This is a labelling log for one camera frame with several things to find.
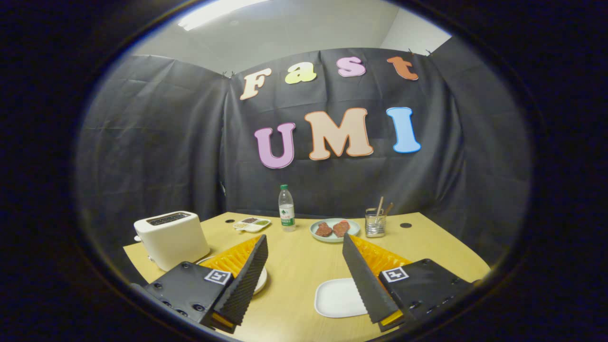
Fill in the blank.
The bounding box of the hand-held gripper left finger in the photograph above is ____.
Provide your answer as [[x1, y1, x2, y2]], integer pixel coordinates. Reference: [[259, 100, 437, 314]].
[[144, 234, 269, 334]]

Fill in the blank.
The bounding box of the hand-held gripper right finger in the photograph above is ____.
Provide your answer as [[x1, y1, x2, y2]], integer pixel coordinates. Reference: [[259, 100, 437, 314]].
[[342, 233, 475, 334]]

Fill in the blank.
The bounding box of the white square plate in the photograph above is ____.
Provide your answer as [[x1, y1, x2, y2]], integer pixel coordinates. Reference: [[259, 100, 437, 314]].
[[314, 278, 369, 319]]

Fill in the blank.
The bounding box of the pale green round plate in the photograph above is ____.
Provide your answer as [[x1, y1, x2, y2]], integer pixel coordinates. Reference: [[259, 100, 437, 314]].
[[310, 218, 361, 243]]

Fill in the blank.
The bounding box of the clear glass utensil holder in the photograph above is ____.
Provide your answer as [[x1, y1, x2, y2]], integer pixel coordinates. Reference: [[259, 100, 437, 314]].
[[365, 208, 387, 238]]

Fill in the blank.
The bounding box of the white divided sauce dish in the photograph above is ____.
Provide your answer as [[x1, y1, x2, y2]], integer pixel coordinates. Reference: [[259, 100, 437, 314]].
[[233, 217, 272, 233]]

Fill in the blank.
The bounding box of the clear plastic water bottle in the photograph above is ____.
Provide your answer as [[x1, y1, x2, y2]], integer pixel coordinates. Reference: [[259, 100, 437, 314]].
[[278, 184, 296, 232]]

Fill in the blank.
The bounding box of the white toaster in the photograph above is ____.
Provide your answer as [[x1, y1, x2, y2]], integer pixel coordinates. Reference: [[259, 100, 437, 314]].
[[133, 211, 210, 272]]

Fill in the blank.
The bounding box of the black backdrop cloth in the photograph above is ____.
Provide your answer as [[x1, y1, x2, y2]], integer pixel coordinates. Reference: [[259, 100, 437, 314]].
[[76, 36, 532, 281]]

